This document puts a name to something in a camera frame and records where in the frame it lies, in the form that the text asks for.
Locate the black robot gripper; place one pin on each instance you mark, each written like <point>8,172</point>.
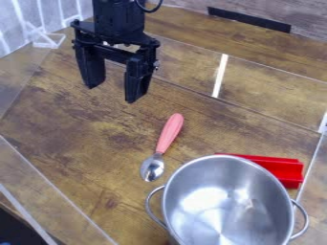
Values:
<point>115,37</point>

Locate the pink handled metal spoon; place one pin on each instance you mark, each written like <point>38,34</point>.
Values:
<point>152,166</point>

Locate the black strip on table edge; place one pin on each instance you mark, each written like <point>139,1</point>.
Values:
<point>253,20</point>

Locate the stainless steel pot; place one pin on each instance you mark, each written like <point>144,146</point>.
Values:
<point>222,200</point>

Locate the red plastic block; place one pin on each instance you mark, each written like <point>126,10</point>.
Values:
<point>279,169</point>

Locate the clear acrylic corner bracket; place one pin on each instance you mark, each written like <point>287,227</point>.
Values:
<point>42,39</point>

